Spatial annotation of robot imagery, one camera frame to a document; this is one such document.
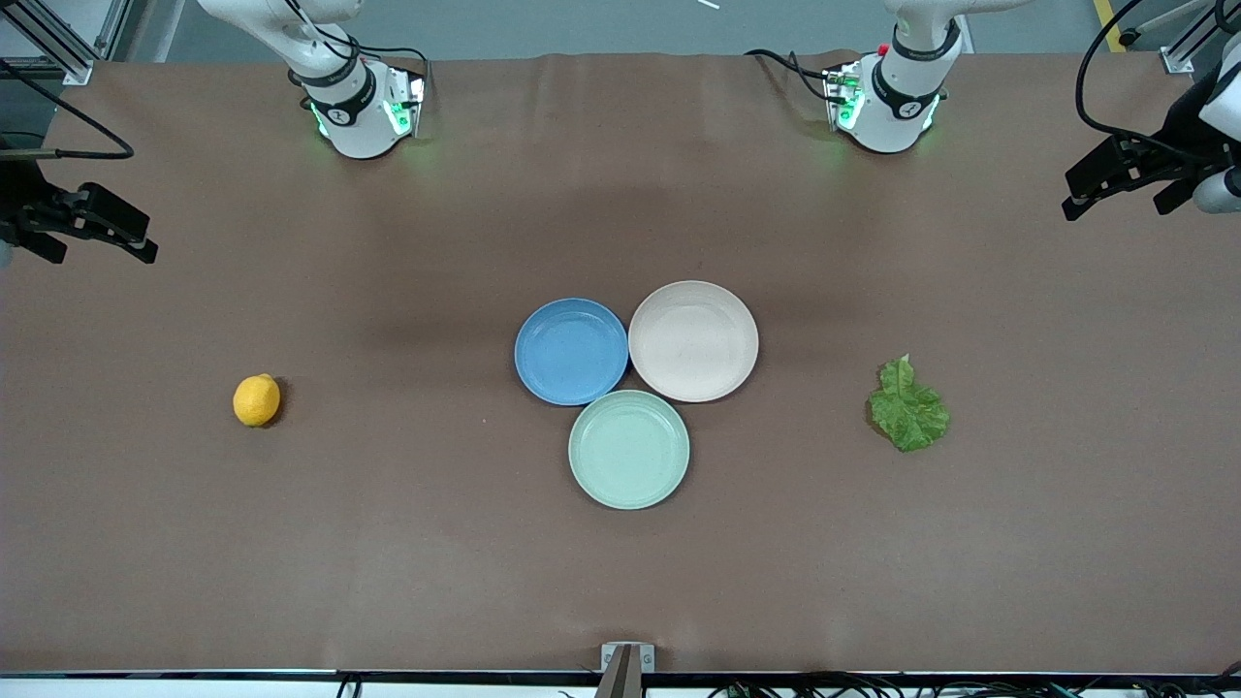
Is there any yellow lemon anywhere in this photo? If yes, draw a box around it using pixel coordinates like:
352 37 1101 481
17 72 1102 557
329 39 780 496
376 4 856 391
233 373 282 428

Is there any green lettuce leaf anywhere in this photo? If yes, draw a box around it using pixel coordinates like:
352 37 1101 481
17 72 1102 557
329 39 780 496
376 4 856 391
868 354 951 453

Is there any brown table cloth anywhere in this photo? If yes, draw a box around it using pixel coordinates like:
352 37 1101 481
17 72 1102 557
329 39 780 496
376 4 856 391
0 53 1241 675

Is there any beige plate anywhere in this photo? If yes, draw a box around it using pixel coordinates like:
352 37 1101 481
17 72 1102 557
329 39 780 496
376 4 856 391
628 280 760 403

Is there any blue plate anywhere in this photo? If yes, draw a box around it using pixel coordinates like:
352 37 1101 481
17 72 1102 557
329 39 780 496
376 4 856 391
514 298 630 406

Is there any mint green plate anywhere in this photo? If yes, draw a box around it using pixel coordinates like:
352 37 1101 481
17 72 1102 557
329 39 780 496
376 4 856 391
568 390 691 511

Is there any aluminium frame profile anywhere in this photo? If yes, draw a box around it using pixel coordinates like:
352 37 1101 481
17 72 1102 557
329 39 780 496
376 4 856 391
0 0 132 86
1159 0 1241 75

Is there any black left base cable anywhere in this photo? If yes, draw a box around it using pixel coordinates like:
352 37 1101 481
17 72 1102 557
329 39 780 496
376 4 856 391
745 48 841 104

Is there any grey metal camera bracket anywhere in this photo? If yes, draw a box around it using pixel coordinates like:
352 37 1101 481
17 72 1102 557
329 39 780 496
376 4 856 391
601 643 655 698

